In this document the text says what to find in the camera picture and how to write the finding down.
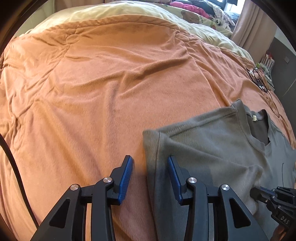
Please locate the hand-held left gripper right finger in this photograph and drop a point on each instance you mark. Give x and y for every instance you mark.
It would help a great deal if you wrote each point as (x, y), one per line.
(174, 180)

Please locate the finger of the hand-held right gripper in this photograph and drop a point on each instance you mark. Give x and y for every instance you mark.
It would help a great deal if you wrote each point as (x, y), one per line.
(259, 194)

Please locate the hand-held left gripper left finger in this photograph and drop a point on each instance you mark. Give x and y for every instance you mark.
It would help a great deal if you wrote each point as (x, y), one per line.
(124, 179)

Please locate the grey t-shirt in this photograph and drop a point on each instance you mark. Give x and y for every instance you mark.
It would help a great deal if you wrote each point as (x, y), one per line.
(208, 143)

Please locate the person's right hand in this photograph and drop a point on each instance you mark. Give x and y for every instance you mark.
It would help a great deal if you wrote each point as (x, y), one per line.
(279, 234)

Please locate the orange fleece blanket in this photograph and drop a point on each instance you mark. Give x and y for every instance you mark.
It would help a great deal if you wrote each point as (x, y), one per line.
(92, 92)

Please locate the beige curtain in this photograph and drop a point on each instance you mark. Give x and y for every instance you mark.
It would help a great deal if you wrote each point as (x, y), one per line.
(252, 25)

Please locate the cream bear-print duvet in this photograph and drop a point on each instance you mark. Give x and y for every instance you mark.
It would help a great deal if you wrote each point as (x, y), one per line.
(104, 11)

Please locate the floral cloth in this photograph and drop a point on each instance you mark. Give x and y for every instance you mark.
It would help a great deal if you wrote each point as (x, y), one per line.
(220, 17)

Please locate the pink garment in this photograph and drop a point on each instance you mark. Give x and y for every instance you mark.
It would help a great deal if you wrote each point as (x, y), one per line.
(185, 5)

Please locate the white wall socket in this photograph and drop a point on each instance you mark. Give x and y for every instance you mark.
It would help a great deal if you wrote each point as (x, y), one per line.
(286, 59)

